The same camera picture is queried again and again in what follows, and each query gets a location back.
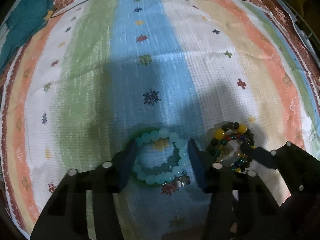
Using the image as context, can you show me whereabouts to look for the multicolour small bead bracelet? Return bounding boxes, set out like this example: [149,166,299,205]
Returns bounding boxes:
[217,132,253,172]

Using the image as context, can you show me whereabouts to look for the yellow and black bead bracelet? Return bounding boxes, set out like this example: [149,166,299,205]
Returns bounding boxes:
[207,121,256,173]

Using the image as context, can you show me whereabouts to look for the light blue bead bracelet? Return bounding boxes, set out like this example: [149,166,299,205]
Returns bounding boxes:
[132,127,192,188]

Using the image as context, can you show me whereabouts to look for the teal cloth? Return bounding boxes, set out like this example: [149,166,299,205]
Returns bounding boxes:
[1,0,54,72]

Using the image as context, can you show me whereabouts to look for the metal wire rack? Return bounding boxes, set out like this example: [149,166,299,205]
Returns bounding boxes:
[281,0,319,58]

